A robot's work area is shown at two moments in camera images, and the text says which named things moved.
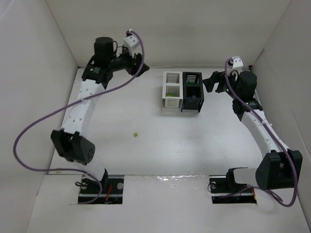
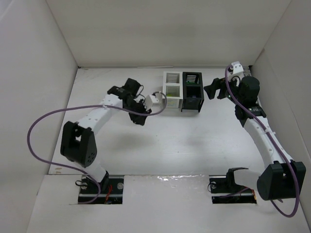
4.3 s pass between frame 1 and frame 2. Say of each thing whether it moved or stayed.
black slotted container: stayed
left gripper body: moved
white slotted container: stayed
